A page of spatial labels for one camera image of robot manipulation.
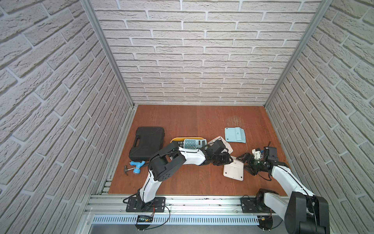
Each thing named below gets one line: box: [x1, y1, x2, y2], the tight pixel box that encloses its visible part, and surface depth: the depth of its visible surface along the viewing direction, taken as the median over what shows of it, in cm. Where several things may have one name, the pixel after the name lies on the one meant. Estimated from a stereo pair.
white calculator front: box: [223, 155, 244, 182], surface depth 84 cm
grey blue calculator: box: [183, 138, 208, 150], surface depth 89 cm
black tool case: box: [129, 126, 166, 161], surface depth 96 cm
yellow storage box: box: [169, 136, 205, 146], surface depth 93 cm
